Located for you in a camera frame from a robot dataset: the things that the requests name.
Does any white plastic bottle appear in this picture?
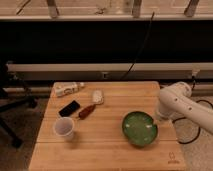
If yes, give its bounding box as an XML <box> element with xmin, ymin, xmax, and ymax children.
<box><xmin>54</xmin><ymin>82</ymin><xmax>85</xmax><ymax>97</ymax></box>

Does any white plastic cup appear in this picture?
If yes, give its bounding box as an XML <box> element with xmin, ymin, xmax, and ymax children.
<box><xmin>53</xmin><ymin>117</ymin><xmax>75</xmax><ymax>141</ymax></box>

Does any black phone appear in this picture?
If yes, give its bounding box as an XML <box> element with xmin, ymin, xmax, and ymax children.
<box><xmin>59</xmin><ymin>100</ymin><xmax>80</xmax><ymax>117</ymax></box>

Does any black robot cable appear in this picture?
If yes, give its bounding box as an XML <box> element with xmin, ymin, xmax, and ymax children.
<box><xmin>171</xmin><ymin>75</ymin><xmax>213</xmax><ymax>145</ymax></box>

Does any black hanging cable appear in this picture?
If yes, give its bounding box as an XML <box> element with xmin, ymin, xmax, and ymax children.
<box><xmin>120</xmin><ymin>11</ymin><xmax>156</xmax><ymax>81</ymax></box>

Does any green ceramic bowl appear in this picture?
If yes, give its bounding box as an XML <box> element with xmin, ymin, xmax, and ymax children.
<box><xmin>122</xmin><ymin>111</ymin><xmax>158</xmax><ymax>147</ymax></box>

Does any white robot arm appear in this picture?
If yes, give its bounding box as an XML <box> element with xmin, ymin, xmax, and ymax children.
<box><xmin>155</xmin><ymin>82</ymin><xmax>213</xmax><ymax>134</ymax></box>

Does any brown handled brush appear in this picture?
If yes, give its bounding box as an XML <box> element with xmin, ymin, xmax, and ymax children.
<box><xmin>78</xmin><ymin>90</ymin><xmax>104</xmax><ymax>120</ymax></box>

